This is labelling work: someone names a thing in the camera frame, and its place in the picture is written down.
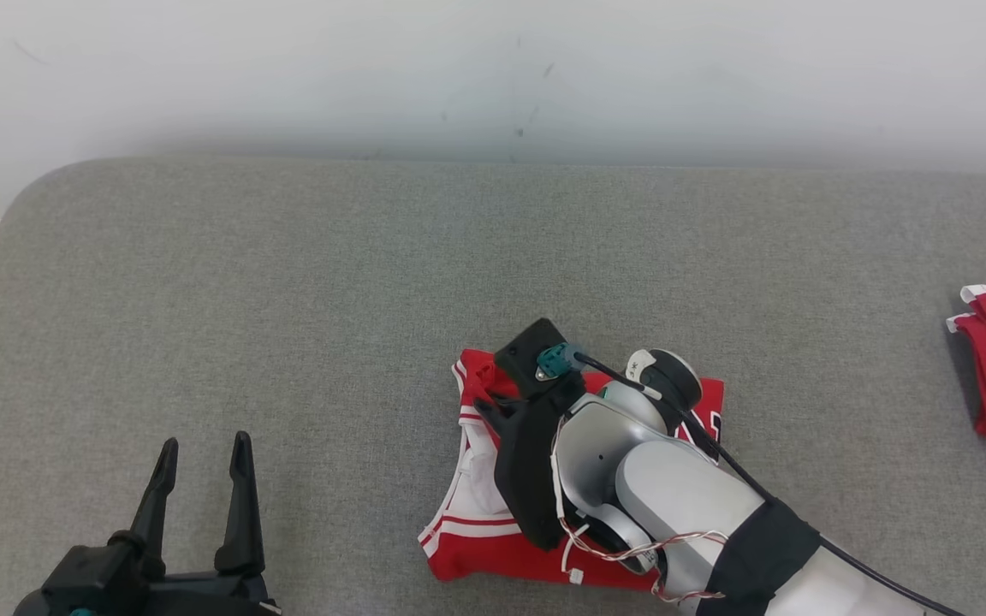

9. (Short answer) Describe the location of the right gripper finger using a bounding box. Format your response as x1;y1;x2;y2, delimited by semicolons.
473;398;533;438

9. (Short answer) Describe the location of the grey fabric sofa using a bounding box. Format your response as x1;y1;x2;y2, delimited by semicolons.
0;157;986;616

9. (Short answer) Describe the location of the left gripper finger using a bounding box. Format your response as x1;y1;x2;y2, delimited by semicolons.
108;437;180;559
215;430;265;577

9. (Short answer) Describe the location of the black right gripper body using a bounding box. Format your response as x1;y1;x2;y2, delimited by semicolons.
495;376;588;550

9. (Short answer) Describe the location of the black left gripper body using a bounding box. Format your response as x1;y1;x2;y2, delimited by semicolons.
14;543;282;616

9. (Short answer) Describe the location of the red white-sleeved t-shirt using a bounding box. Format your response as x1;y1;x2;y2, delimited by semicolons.
419;348;727;593

